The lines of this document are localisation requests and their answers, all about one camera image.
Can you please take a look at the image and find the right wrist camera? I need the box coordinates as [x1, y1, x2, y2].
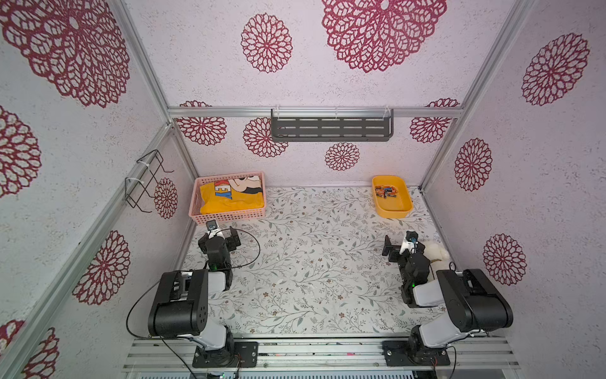
[399, 231, 418, 255]

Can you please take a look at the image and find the grey wall shelf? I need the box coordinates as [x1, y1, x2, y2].
[270, 108, 394, 143]

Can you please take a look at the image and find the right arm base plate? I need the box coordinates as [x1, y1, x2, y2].
[382, 340, 451, 367]

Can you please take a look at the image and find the pink plastic basket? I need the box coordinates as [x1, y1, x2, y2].
[189, 171, 267, 225]

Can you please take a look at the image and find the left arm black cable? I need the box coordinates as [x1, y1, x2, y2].
[125, 228, 262, 379]

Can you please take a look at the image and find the yellow printed cloth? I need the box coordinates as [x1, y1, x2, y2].
[200, 175, 265, 214]

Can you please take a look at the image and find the yellow plastic storage box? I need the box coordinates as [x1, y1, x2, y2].
[372, 175, 413, 219]

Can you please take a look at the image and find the black wire wall rack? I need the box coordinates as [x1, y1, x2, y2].
[123, 149, 174, 213]

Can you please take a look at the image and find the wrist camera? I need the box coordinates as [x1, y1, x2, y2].
[399, 231, 418, 255]
[206, 220, 223, 238]

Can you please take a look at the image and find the aluminium front rail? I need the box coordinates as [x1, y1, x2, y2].
[121, 336, 520, 374]

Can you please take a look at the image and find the white plush toy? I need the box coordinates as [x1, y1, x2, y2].
[424, 242, 451, 281]

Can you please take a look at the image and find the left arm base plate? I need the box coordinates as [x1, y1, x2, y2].
[192, 342, 259, 369]

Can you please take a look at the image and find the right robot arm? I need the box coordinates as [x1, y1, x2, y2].
[382, 231, 514, 355]

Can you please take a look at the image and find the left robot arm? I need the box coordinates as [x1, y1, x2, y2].
[148, 227, 241, 354]

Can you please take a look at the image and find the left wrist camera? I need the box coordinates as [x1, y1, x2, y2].
[206, 220, 223, 238]

